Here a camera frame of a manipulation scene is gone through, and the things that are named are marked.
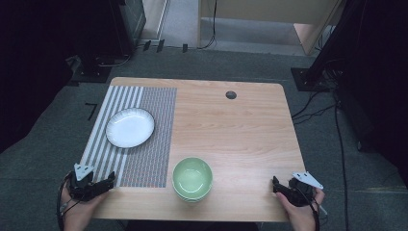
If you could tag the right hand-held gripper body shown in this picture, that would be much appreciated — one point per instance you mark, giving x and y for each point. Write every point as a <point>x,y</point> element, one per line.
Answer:
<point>301,191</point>

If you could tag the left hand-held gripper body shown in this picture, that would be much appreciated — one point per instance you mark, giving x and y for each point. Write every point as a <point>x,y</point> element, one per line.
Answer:
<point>82,187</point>

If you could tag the person's left hand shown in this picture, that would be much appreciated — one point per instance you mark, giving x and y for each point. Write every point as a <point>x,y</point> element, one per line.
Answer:
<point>81,211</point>

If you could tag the person's right hand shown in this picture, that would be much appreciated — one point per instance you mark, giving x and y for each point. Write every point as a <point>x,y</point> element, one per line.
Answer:
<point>301,216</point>

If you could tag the striped woven placemat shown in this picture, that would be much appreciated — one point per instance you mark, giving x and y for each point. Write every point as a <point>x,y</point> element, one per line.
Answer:
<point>150,160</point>

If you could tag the white plate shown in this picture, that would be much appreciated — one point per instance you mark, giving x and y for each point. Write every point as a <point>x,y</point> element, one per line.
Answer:
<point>130,127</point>

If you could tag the black angled floor tape mark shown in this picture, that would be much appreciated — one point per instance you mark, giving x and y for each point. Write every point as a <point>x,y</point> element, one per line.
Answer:
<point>92,110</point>

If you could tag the green bowl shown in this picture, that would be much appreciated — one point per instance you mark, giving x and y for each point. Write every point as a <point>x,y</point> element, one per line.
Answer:
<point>192,178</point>

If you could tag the person's dark clothing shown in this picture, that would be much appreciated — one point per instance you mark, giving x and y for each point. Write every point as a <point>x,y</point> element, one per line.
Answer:
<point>192,226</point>

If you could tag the black stand base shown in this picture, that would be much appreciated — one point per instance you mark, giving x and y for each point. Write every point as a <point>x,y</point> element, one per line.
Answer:
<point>91,72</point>

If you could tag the black stand with slanted beam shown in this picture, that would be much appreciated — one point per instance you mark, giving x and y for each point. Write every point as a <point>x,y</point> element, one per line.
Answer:
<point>316,75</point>

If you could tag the dark curtain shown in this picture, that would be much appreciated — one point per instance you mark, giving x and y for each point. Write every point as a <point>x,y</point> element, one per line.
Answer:
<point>381,80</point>
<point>29,64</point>

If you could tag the black equipment cabinet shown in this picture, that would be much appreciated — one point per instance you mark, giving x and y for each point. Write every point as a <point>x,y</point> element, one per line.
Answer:
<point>126,25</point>

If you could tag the light wooden board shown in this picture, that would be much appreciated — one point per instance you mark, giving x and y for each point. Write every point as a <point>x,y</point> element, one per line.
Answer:
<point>272,12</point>

